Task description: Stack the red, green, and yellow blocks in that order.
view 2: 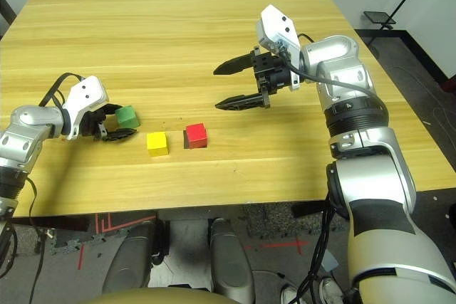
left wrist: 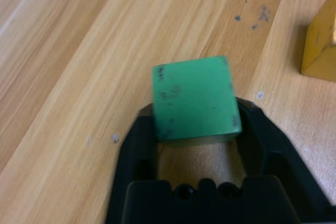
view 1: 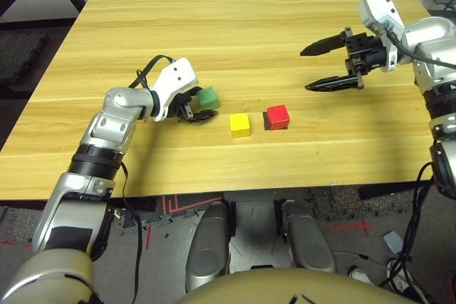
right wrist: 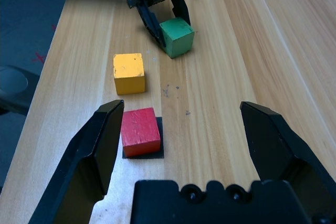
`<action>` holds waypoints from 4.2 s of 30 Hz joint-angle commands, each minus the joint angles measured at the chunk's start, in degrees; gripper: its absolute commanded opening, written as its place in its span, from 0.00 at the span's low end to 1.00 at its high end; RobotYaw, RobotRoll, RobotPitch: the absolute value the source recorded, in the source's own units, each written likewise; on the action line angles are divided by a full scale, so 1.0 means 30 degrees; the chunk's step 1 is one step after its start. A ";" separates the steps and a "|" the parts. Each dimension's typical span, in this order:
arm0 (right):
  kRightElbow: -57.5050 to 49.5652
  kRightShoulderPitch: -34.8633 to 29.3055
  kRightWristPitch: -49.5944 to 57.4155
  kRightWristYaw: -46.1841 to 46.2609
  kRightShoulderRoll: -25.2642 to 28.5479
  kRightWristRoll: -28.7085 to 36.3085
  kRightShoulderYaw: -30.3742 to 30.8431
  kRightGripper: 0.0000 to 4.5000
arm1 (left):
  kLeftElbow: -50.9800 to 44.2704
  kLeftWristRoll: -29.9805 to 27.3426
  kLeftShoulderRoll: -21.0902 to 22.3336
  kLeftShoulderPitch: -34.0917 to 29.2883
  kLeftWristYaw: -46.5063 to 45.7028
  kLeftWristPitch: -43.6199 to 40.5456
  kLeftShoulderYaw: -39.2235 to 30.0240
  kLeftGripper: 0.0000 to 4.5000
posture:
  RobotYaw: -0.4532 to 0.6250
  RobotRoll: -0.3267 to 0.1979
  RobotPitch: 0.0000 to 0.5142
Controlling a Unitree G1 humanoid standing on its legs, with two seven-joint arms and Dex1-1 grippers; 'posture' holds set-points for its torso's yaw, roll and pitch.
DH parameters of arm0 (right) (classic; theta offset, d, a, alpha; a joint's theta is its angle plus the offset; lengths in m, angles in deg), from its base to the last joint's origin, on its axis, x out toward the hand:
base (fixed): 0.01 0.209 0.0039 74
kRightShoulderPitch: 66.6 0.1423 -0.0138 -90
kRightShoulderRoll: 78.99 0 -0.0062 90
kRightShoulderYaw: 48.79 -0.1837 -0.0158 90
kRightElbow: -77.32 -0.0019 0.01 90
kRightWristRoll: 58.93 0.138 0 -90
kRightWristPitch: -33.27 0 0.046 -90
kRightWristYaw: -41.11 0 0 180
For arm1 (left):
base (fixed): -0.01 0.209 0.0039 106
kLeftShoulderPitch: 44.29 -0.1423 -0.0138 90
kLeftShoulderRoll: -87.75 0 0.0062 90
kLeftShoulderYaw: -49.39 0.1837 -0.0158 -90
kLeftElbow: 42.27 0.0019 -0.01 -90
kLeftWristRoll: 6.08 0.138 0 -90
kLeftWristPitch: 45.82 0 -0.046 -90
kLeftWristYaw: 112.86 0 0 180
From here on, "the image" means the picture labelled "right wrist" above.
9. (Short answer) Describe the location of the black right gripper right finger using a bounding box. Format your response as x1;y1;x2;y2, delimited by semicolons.
240;101;336;224

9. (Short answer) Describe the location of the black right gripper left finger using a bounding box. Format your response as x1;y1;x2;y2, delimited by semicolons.
28;100;125;224

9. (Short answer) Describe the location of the green wooden block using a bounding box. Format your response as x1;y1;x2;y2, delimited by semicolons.
159;16;195;59

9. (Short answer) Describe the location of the red wooden block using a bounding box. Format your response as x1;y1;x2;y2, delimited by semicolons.
120;107;161;157

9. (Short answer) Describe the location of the yellow wooden block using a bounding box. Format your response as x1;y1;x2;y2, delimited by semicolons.
113;52;146;95

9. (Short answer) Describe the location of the black square marker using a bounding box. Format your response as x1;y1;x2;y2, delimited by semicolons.
122;116;165;159

